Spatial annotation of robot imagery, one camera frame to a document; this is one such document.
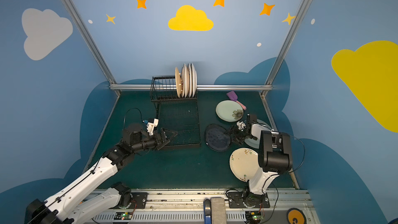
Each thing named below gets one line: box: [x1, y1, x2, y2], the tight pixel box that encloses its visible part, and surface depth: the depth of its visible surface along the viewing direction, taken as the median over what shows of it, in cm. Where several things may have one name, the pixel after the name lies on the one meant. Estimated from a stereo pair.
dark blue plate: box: [204, 123, 232, 152], surface depth 98 cm
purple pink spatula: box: [226, 90, 247, 111], surface depth 122 cm
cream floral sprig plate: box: [229, 147, 260, 183], surface depth 90 cm
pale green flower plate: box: [215, 100, 245, 123], surface depth 113 cm
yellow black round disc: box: [286, 207, 307, 224], surface depth 72 cm
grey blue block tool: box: [203, 197, 227, 224], surface depth 70 cm
